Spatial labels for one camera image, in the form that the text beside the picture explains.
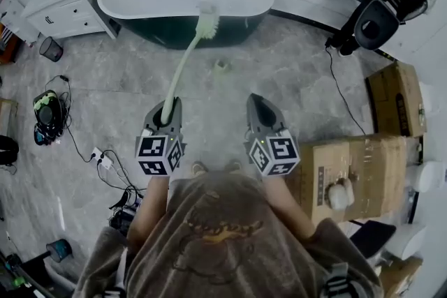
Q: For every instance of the person's left shoe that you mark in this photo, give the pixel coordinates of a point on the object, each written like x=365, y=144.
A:
x=199, y=167

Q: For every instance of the black and green device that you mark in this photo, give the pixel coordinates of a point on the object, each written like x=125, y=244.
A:
x=47, y=115

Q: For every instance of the person's shoe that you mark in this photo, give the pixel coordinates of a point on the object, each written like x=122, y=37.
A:
x=349, y=47
x=333, y=42
x=199, y=167
x=234, y=165

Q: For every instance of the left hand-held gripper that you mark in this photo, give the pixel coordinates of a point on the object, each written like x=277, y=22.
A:
x=153, y=150

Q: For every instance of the large taped cardboard box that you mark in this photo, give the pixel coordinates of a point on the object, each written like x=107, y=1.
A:
x=377, y=178

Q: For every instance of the small pale green holder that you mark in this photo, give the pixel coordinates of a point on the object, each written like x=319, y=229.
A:
x=221, y=66

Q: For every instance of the cardboard box with black print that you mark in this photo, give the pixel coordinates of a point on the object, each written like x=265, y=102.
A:
x=387, y=97

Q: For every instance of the white round device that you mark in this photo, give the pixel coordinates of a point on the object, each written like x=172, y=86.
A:
x=429, y=176

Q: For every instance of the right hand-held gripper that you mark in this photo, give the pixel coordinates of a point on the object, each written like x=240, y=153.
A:
x=276, y=153

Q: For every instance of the person's brown printed shirt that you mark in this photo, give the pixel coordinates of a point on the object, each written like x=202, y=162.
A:
x=223, y=254

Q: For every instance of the black mesh waste bin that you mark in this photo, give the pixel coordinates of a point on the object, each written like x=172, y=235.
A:
x=51, y=49

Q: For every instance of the person's right shoe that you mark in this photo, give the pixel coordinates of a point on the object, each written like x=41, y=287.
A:
x=234, y=165

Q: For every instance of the black stool seat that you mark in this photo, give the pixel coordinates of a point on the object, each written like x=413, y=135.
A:
x=373, y=237

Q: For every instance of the white power strip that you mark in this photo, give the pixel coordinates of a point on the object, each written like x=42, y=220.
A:
x=101, y=157

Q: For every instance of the white fluffy object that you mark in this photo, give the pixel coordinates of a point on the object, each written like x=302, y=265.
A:
x=338, y=197

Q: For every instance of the person's left forearm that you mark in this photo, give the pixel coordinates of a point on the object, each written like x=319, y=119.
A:
x=150, y=206

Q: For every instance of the person's right forearm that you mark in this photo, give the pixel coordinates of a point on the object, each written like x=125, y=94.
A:
x=286, y=206

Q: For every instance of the teal and black cup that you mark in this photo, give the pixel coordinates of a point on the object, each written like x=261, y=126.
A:
x=60, y=250

